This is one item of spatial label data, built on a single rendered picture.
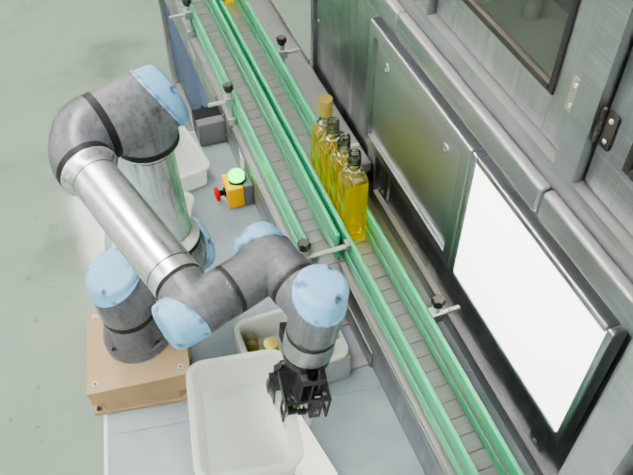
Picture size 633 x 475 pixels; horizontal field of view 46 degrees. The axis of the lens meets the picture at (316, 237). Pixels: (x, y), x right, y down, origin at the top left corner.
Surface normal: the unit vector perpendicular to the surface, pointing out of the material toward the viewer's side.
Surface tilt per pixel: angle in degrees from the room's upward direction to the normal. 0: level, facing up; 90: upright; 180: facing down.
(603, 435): 90
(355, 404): 0
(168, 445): 0
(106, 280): 11
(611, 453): 90
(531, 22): 90
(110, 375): 5
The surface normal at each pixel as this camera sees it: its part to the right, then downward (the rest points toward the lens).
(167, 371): -0.08, -0.67
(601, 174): -0.94, 0.26
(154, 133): 0.58, 0.68
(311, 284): 0.15, -0.68
